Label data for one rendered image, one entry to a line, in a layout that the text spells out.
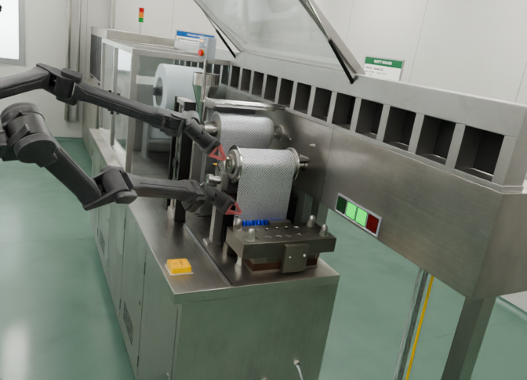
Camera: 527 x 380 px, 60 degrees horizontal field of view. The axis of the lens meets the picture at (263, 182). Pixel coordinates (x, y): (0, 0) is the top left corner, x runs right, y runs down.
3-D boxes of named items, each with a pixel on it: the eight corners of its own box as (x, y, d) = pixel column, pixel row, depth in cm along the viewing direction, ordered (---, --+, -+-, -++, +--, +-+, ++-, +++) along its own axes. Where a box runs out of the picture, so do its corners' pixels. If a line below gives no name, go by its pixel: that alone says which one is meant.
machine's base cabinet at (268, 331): (88, 233, 388) (92, 133, 364) (163, 229, 417) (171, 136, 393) (160, 501, 175) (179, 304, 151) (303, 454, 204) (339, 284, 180)
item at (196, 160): (179, 185, 258) (188, 82, 242) (202, 184, 264) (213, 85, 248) (186, 193, 246) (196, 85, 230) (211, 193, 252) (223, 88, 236)
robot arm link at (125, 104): (52, 100, 157) (58, 71, 152) (58, 94, 162) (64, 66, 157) (175, 141, 167) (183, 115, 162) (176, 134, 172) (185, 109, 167)
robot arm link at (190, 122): (179, 131, 165) (191, 121, 164) (179, 122, 171) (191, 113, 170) (193, 143, 169) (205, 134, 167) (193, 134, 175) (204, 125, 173)
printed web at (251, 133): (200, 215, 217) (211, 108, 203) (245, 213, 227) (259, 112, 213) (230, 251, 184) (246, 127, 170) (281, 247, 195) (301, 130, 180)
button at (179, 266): (166, 265, 166) (167, 259, 166) (185, 263, 169) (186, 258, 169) (172, 274, 160) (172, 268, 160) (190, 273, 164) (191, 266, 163)
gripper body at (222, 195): (225, 215, 172) (210, 207, 168) (216, 205, 181) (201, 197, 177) (235, 201, 172) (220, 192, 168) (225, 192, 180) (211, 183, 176)
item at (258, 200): (233, 224, 181) (238, 179, 176) (285, 222, 192) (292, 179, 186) (233, 225, 181) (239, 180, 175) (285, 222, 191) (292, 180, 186)
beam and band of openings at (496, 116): (172, 67, 374) (175, 38, 368) (182, 68, 378) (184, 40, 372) (501, 192, 114) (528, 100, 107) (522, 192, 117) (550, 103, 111)
